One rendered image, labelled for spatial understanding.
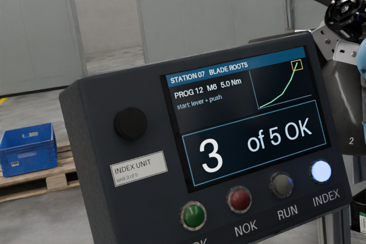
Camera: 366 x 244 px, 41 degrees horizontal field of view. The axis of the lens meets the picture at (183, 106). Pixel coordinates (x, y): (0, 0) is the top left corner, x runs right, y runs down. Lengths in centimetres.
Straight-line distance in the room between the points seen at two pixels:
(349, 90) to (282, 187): 72
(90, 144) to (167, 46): 610
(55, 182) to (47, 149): 25
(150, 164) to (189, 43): 613
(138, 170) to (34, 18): 769
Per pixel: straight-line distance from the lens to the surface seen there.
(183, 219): 45
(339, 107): 116
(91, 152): 43
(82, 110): 43
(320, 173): 52
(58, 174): 372
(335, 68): 120
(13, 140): 436
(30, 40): 813
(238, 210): 47
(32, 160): 380
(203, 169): 45
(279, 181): 49
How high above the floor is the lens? 132
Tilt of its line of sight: 13 degrees down
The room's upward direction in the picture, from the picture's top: 8 degrees counter-clockwise
